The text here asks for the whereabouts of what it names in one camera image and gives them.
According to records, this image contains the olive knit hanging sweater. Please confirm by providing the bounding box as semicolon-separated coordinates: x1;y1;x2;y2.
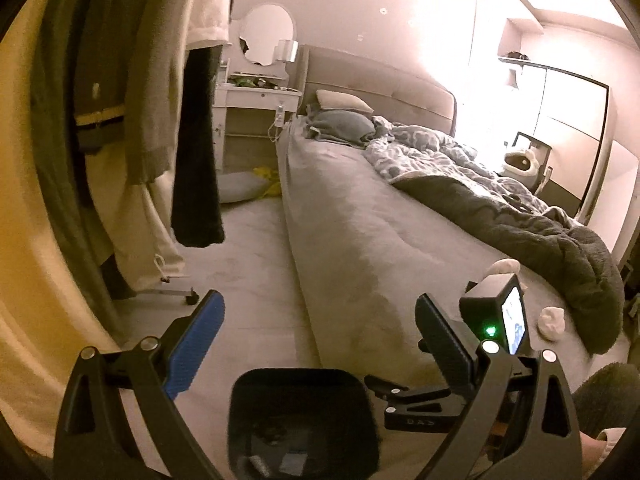
124;0;193;184

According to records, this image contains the grey upholstered headboard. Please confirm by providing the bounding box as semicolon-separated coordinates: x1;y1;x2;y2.
286;44;457;136

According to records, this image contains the person's right hand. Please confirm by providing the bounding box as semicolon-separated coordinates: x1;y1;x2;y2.
580;432;608;476

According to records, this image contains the white sliding wardrobe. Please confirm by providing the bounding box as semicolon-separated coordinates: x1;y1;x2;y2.
500;56;611;224

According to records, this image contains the black trash bin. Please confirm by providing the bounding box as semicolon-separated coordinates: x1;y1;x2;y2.
228;368;380;480

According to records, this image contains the grey-blue pillow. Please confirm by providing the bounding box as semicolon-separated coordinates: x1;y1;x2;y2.
306;110;376;148

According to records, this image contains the clothes rack wheeled base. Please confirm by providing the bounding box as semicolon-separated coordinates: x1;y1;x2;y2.
139;275;201;306

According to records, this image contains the grey floor cushion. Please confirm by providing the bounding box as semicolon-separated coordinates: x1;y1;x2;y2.
217;171;270;204

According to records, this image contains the beige pillow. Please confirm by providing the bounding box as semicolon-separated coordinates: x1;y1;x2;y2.
316;89;373;115

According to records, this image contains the white dressing table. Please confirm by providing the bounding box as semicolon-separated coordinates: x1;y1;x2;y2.
212;60;302;174

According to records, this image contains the cream hanging garment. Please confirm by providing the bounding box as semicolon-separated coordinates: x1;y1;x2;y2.
75;0;231;294

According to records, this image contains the dark grey fleece duvet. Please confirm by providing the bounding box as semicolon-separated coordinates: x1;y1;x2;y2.
361;116;626;356

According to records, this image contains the black hanging garment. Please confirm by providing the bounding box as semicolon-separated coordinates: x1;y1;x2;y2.
171;46;224;248

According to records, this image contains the oval vanity mirror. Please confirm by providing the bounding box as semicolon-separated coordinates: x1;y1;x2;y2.
239;3;298;66

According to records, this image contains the grey bed with blanket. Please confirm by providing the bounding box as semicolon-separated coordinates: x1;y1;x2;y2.
275;114;591;391

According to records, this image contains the white tissue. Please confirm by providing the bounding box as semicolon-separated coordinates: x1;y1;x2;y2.
484;258;522;278
537;307;566;342

